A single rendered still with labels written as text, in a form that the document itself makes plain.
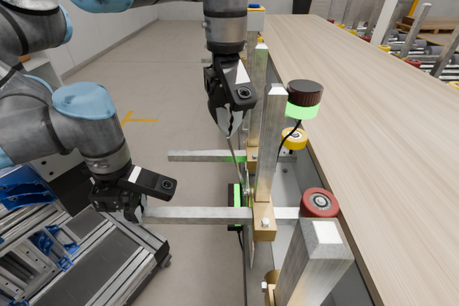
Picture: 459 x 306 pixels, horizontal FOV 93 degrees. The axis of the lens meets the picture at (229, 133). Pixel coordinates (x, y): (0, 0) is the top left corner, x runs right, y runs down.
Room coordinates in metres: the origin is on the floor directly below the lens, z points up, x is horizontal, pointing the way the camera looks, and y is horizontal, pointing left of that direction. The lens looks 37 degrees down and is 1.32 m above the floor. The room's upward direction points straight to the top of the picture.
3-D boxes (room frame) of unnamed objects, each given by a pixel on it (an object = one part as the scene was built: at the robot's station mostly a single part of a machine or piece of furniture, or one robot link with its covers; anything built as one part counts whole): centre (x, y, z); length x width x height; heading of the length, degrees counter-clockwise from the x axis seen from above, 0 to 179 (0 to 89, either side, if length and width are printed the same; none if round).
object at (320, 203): (0.30, -0.21, 0.85); 0.08 x 0.08 x 0.11
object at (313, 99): (0.34, -0.13, 1.15); 0.06 x 0.06 x 0.02
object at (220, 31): (0.42, 0.01, 1.24); 0.08 x 0.08 x 0.05
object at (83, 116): (0.30, 0.23, 1.12); 0.09 x 0.08 x 0.11; 121
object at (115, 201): (0.31, 0.24, 0.96); 0.09 x 0.08 x 0.12; 90
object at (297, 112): (0.34, -0.13, 1.13); 0.06 x 0.06 x 0.02
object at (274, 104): (0.34, -0.08, 0.93); 0.04 x 0.04 x 0.48; 0
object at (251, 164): (0.57, -0.08, 0.81); 0.14 x 0.06 x 0.05; 0
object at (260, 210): (0.32, -0.08, 0.85); 0.14 x 0.06 x 0.05; 0
